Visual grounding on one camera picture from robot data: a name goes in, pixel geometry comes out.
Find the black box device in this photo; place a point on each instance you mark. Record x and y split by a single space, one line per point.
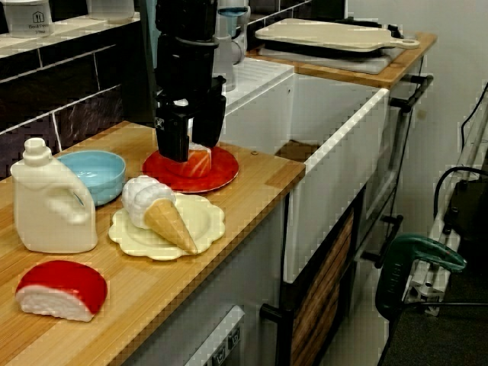
469 213

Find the black upright post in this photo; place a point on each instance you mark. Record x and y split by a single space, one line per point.
143 76

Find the aluminium frame rail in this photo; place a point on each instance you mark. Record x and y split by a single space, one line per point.
438 244

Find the light blue bowl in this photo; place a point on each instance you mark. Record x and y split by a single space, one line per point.
99 175

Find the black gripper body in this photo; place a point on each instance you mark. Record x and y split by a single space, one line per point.
187 68

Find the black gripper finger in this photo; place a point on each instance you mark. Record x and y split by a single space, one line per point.
209 126
173 137

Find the white flat tray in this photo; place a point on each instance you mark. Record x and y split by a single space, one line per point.
366 66

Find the salmon sushi toy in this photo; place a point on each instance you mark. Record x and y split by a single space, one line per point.
198 164

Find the white toy kitchen sink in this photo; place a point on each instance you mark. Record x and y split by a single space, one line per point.
331 190

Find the wood-fronted cabinet door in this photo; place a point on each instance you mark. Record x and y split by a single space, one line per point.
324 297

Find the plain white canister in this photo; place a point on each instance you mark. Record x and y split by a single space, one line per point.
110 9

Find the red tuna sushi toy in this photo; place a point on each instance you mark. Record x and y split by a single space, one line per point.
65 282

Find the white jar with label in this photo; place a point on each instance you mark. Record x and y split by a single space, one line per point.
28 19

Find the cream scalloped plate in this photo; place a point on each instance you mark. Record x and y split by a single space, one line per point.
206 221

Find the cream cutting board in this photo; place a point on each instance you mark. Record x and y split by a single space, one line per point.
324 34

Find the red plate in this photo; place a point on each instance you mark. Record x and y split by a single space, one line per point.
225 171

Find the toy ice cream cone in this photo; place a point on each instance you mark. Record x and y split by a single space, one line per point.
164 217

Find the white toy detergent bottle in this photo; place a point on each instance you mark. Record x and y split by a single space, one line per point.
38 209

